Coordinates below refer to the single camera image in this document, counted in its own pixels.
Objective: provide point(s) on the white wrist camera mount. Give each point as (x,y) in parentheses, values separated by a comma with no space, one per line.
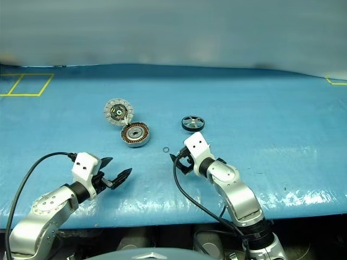
(198,146)
(84,165)

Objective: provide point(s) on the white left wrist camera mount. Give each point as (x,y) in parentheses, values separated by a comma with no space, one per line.
(84,165)

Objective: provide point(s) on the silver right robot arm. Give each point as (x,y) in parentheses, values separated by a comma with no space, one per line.
(238,189)

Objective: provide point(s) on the silver motor stator copper windings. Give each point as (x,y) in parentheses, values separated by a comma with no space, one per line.
(141,135)

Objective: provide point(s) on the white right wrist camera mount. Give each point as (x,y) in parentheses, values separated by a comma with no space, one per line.
(198,146)

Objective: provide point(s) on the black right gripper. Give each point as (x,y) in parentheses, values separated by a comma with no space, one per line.
(187,157)

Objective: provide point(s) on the blue plastic table cover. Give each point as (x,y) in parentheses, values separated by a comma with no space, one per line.
(244,108)

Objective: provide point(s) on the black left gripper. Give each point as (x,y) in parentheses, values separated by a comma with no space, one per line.
(99,181)

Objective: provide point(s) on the dark grey rounded shape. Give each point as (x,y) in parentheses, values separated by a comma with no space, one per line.
(131,241)
(210,245)

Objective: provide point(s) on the round silver motor cover circuit board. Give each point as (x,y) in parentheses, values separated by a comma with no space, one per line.
(118,111)

